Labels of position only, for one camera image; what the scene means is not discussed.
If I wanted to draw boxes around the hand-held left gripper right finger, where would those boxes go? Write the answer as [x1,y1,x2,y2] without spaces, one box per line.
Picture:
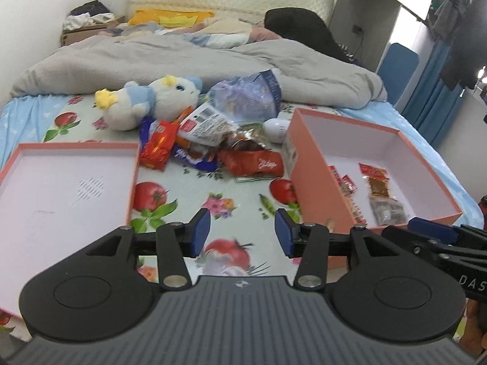
[274,208,385,289]

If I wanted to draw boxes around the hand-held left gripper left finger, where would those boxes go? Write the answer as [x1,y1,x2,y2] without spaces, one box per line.
[86,208,211,290]

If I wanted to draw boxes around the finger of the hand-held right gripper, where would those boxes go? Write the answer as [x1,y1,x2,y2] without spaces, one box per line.
[382,225,487,274]
[410,217,487,249]

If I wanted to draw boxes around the clear dark snack packet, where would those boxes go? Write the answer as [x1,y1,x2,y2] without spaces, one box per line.
[368,196,409,226]

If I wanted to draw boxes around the pink shallow box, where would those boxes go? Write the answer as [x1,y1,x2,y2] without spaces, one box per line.
[285,107,464,270]

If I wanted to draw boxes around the red brown snack packet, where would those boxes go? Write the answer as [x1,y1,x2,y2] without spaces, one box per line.
[359,163,392,198]

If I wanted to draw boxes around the small red snack packet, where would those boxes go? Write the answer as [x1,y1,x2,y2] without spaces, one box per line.
[328,165,368,226]

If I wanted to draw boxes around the large red snack packet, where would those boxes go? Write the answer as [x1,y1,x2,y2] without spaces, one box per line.
[219,149,284,179]

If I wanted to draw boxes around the shiny red orange snack packet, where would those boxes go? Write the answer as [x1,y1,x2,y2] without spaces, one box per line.
[139,120,179,171]

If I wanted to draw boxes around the shiny brown snack packet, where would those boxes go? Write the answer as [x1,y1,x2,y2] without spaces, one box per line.
[224,123,269,152]

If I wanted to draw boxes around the white red label snack packet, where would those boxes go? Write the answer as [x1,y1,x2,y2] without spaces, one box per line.
[179,103,238,147]

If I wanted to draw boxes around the shallow pink box lid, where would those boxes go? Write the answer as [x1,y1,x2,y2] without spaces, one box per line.
[0,141,141,318]

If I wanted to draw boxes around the white round bottle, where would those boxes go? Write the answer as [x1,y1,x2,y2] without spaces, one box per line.
[264,119,292,143]

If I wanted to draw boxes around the blue curtain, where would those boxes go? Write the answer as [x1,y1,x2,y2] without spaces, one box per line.
[401,38,467,149]

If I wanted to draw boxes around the white blue plush toy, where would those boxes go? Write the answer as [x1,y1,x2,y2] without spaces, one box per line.
[94,75,203,132]

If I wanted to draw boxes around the translucent purple plastic bag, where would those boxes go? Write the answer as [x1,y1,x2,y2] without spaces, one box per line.
[207,69,283,124]

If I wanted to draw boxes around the blue chair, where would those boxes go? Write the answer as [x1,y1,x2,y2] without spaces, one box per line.
[377,43,420,103]

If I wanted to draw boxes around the grey blanket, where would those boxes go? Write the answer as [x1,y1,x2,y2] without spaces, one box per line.
[9,32,388,109]

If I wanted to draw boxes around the hanging dark clothes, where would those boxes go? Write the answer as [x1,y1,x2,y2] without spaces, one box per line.
[432,0,487,90]

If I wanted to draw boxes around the plaid cloth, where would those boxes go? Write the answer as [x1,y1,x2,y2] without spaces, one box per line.
[337,43,362,65]

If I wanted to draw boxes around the black cloth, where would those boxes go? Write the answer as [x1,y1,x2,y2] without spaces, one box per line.
[264,8,362,65]

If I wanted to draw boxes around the patterned quilt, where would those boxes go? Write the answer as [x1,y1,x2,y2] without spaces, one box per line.
[97,17,282,50]

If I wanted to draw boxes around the yellow pillow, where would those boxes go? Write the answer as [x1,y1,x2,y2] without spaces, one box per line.
[128,9,215,29]

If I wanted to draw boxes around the grey white cabinet unit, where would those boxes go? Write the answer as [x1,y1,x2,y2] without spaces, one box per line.
[329,0,450,73]

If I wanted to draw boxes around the cardboard box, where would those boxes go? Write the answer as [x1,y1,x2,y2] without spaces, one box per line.
[61,15,126,46]

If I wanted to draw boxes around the pile of clothes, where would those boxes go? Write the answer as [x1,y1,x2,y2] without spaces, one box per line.
[63,1,115,30]

